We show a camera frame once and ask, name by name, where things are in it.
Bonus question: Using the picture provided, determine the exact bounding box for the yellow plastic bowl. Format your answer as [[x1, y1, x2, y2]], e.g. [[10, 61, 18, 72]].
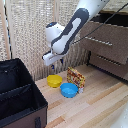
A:
[[46, 74, 64, 89]]

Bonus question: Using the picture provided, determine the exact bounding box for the dark drawer cabinet frame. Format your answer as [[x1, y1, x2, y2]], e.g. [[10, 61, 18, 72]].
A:
[[86, 9, 128, 83]]

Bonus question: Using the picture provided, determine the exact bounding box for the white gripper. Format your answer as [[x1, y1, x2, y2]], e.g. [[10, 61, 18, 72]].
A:
[[42, 49, 65, 72]]

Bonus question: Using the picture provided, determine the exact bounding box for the black fabric storage box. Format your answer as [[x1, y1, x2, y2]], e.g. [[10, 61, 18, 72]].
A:
[[0, 58, 50, 128]]

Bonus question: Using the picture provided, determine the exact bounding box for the colourful printed food box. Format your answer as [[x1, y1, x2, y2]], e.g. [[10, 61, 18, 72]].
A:
[[66, 66, 86, 90]]

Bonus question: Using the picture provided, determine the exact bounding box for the brown drawer with long handle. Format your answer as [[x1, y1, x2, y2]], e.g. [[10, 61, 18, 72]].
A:
[[78, 13, 128, 65]]

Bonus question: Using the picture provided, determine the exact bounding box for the brown drawer with short handle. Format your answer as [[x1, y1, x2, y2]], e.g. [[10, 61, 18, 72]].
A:
[[88, 51, 128, 81]]

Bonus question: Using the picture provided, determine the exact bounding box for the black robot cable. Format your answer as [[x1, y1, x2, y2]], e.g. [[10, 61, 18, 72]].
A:
[[72, 2, 128, 45]]

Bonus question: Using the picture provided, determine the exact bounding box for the small white cup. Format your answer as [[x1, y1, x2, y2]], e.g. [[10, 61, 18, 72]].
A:
[[77, 86, 85, 95]]

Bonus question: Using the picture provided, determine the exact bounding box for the blue plastic bowl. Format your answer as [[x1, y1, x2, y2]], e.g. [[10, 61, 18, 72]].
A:
[[59, 82, 79, 99]]

